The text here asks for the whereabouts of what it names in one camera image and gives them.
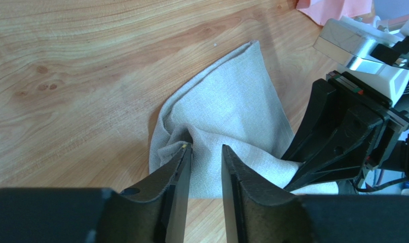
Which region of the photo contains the beige cloth napkin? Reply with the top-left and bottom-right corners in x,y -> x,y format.
148,40 -> 340,199

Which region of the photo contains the pink pleated garment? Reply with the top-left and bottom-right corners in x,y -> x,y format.
296,0 -> 374,26

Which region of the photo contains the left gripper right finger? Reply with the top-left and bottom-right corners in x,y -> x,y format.
221,145 -> 409,242

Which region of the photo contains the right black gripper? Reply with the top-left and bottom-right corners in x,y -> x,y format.
282,71 -> 409,191

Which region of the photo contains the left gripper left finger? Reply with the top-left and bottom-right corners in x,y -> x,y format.
0,144 -> 192,242

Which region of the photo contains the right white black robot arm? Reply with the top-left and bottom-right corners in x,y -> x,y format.
282,71 -> 409,192

